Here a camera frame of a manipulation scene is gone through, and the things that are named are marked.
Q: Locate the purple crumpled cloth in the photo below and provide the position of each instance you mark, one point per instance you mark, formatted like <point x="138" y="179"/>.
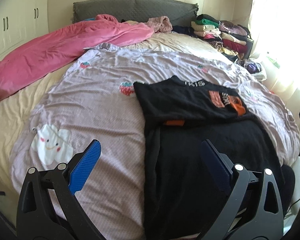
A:
<point x="252" y="67"/>

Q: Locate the pink fuzzy garment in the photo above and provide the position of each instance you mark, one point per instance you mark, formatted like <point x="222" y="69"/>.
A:
<point x="162" y="24"/>

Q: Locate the white wardrobe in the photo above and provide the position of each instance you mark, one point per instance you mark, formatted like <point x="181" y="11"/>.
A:
<point x="15" y="12"/>

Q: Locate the cream bed sheet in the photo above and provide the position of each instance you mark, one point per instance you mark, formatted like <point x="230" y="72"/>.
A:
<point x="10" y="120"/>

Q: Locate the lilac strawberry print blanket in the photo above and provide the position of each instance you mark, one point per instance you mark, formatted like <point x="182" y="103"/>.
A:
<point x="102" y="120"/>

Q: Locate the sheer cream curtain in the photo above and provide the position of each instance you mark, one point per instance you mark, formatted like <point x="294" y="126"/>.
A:
<point x="285" y="30"/>

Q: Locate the navy cloth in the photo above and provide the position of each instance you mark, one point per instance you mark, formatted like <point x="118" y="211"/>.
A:
<point x="185" y="31"/>

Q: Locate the black sweater with orange cuffs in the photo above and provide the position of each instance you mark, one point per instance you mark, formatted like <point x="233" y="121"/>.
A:
<point x="190" y="105"/>

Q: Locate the pink duvet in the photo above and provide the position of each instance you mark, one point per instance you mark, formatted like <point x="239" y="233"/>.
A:
<point x="52" y="47"/>

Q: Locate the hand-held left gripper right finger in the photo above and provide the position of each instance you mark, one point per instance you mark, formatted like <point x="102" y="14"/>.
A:
<point x="216" y="161"/>

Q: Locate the pile of folded clothes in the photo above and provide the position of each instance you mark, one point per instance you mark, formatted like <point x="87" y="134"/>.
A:
<point x="222" y="35"/>

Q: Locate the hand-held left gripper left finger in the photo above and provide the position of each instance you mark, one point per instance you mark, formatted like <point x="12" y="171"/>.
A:
<point x="85" y="166"/>

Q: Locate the grey quilted headboard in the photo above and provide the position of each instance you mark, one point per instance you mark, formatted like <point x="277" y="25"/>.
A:
<point x="130" y="7"/>

